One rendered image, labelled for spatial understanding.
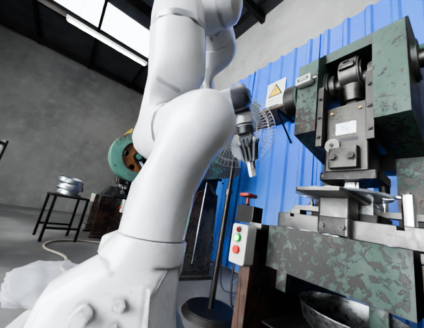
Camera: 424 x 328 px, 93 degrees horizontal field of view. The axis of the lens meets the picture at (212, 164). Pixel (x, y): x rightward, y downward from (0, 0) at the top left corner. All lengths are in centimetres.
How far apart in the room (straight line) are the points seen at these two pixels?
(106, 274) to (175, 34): 39
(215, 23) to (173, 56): 20
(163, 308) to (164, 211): 13
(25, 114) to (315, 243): 702
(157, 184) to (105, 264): 13
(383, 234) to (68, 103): 719
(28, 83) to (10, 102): 66
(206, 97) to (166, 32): 16
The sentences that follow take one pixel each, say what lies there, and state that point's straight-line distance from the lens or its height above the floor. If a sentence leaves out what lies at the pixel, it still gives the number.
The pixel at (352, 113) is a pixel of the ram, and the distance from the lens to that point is 99.
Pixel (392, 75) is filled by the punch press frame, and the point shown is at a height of 120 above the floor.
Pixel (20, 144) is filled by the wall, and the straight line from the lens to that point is 702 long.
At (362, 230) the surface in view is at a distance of 79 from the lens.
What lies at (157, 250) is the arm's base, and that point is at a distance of 32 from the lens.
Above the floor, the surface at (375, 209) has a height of 76.
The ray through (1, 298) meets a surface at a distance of 159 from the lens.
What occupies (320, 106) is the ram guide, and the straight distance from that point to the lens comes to 102.
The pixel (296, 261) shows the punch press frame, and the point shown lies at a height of 54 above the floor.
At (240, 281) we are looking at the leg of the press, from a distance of 84.
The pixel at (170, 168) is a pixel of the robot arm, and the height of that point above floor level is 70.
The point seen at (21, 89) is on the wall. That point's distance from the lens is 738.
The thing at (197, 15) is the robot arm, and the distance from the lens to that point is 46.
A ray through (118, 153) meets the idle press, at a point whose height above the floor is 128.
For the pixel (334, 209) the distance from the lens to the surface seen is 79.
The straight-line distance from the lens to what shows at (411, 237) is 77.
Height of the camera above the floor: 64
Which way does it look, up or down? 14 degrees up
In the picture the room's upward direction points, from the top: 11 degrees clockwise
